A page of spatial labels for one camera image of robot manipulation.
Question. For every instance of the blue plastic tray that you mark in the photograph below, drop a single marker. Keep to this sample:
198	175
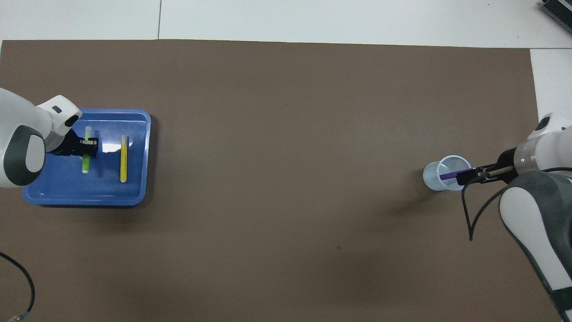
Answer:
107	192

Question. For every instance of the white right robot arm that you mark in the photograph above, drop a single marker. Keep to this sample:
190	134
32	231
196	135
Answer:
532	223

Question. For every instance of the yellow pen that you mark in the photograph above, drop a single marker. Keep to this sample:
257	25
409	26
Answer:
124	161

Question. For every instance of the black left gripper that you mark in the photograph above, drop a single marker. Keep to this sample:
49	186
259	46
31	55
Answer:
69	146

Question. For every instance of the purple pen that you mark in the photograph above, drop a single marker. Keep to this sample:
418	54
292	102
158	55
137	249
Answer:
449	175

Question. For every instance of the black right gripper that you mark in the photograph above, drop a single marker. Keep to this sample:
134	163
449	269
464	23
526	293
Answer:
508	167

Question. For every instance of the dark ridged device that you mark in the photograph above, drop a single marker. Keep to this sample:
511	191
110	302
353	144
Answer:
558	11

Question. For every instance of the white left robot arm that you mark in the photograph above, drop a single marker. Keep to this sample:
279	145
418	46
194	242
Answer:
18	116

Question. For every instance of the translucent plastic cup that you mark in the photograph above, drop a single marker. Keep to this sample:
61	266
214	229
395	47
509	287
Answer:
431	176

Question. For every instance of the green pen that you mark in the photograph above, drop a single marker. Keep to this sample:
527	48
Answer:
86	165

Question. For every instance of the brown table mat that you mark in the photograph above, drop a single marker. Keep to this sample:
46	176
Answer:
286	112

